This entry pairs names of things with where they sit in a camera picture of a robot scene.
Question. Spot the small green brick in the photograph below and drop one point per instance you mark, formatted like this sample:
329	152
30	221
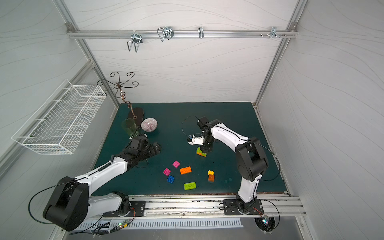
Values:
199	150

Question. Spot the magenta brick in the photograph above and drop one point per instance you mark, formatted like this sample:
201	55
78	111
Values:
176	164
167	172

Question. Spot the magenta brick upper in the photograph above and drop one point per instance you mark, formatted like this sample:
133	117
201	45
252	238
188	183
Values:
176	164

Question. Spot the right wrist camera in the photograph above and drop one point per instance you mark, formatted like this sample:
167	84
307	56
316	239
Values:
196	140

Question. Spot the metal hook one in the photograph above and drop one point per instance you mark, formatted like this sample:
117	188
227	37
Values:
135	42

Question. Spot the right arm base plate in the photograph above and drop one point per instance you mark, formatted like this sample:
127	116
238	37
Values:
232	207

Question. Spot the aluminium cross bar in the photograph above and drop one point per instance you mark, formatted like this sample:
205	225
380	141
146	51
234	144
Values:
179	34

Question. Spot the metal hook four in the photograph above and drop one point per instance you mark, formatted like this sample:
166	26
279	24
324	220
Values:
274	33

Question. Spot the wide lime green brick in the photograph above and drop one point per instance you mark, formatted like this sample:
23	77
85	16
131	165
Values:
190	186

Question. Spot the green plastic cup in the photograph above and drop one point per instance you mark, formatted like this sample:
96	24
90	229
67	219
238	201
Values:
130	127

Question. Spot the white wire basket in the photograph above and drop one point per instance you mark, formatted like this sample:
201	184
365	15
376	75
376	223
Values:
57	127

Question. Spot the metal hook three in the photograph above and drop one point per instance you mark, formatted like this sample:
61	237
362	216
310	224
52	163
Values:
201	32

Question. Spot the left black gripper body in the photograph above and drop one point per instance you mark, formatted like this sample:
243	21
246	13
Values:
151	148

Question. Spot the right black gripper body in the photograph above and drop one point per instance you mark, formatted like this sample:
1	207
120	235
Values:
205	145

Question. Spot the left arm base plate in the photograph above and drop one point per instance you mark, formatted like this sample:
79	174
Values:
132	208

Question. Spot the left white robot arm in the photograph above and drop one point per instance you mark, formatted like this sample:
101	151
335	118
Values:
72	200

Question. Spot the magenta brick lower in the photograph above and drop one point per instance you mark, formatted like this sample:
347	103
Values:
167	172

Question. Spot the striped ceramic bowl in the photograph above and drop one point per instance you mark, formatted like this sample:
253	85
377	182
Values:
149	125

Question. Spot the blue brick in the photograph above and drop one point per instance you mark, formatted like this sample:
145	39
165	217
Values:
170	179

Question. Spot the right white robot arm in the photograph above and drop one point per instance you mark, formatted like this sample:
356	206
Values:
251	158

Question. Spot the orange 2x3 brick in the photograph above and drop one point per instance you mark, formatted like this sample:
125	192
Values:
185	170

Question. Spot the metal hook stand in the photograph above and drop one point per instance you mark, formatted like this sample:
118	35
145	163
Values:
137	114

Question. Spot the metal hook two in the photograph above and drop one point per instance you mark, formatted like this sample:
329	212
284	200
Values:
165	33

